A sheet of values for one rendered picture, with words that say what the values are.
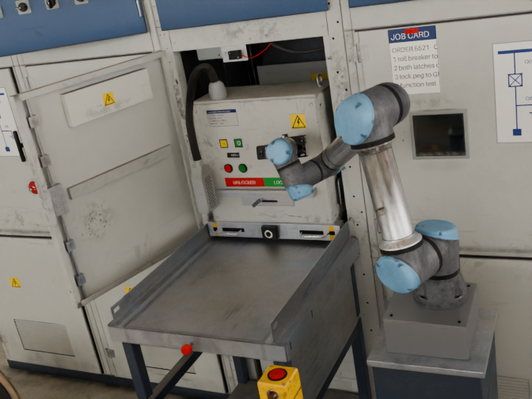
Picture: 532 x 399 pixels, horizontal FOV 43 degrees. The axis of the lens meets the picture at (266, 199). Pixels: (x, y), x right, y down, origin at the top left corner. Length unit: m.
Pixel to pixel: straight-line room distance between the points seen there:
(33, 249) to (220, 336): 1.53
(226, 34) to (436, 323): 1.19
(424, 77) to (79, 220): 1.22
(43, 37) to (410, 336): 1.66
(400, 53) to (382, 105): 0.48
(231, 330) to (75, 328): 1.52
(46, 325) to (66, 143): 1.45
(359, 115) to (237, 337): 0.74
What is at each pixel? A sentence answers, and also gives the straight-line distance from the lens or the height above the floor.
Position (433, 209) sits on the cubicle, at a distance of 2.32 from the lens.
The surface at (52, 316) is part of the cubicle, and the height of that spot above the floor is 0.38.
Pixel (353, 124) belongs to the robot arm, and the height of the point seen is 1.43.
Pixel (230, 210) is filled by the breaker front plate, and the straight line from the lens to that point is 2.56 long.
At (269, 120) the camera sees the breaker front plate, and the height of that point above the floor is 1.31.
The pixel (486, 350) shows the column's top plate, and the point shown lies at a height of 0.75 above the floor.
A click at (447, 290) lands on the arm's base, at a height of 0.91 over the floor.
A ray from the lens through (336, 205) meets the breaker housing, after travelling 2.42.
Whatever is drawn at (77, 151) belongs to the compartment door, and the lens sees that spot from 2.35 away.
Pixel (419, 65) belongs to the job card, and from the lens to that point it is 2.17.
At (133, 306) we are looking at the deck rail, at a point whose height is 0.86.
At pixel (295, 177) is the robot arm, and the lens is 2.00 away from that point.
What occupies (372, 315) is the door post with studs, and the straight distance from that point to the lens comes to 2.61.
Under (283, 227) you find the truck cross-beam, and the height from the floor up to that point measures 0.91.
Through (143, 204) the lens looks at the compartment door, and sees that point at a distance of 2.54.
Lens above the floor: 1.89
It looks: 21 degrees down
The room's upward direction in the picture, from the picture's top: 10 degrees counter-clockwise
